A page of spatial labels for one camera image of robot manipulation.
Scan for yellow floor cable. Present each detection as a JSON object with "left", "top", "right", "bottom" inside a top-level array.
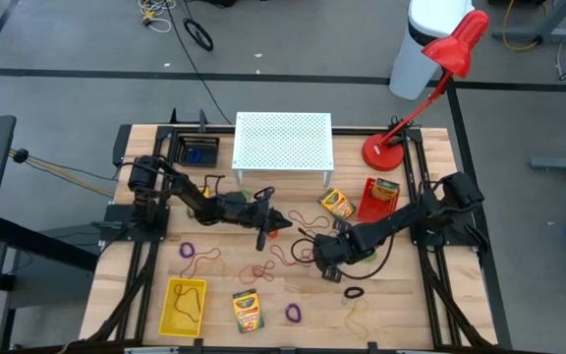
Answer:
[{"left": 501, "top": 0, "right": 542, "bottom": 52}]

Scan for yellow rubber band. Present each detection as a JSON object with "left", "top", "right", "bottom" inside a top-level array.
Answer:
[
  {"left": 283, "top": 274, "right": 331, "bottom": 300},
  {"left": 344, "top": 298, "right": 370, "bottom": 340},
  {"left": 198, "top": 258, "right": 227, "bottom": 277}
]

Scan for black corner box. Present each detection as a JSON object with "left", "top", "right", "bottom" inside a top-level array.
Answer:
[{"left": 112, "top": 124, "right": 133, "bottom": 168}]

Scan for white perforated metal shelf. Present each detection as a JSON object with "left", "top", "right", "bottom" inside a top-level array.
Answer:
[{"left": 231, "top": 111, "right": 335, "bottom": 187}]

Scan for yellow plastic basket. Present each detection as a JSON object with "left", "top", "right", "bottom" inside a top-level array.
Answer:
[{"left": 157, "top": 277, "right": 208, "bottom": 338}]

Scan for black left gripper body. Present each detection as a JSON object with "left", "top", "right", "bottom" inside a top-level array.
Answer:
[{"left": 236, "top": 186, "right": 277, "bottom": 252}]

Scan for grey desk leg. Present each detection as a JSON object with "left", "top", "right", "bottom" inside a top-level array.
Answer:
[
  {"left": 491, "top": 0, "right": 566, "bottom": 45},
  {"left": 530, "top": 155, "right": 566, "bottom": 173}
]

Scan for white trash bin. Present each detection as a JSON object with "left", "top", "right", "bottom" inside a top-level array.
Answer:
[{"left": 389, "top": 0, "right": 476, "bottom": 101}]

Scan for white and yellow floor cables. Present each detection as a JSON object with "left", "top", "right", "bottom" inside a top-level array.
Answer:
[{"left": 138, "top": 0, "right": 176, "bottom": 31}]

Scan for red plastic basket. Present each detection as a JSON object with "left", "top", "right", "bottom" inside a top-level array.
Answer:
[{"left": 356, "top": 176, "right": 403, "bottom": 224}]

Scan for black plastic basket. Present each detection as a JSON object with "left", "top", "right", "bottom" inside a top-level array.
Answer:
[{"left": 177, "top": 135, "right": 221, "bottom": 168}]

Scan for red desk lamp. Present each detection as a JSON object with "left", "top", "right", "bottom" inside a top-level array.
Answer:
[{"left": 361, "top": 9, "right": 490, "bottom": 172}]

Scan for coiled black floor cable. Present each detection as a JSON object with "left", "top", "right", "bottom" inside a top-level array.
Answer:
[{"left": 183, "top": 17, "right": 215, "bottom": 52}]

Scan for orange rubber band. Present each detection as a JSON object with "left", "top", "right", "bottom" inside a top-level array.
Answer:
[{"left": 237, "top": 265, "right": 259, "bottom": 285}]

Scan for yellow and black cable bundle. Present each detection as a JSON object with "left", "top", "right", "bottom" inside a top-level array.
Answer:
[{"left": 9, "top": 147, "right": 117, "bottom": 198}]

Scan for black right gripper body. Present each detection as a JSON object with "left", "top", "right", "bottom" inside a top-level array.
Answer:
[{"left": 325, "top": 220, "right": 366, "bottom": 282}]

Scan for long black floor cable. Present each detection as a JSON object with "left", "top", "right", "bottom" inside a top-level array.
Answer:
[{"left": 164, "top": 0, "right": 235, "bottom": 125}]

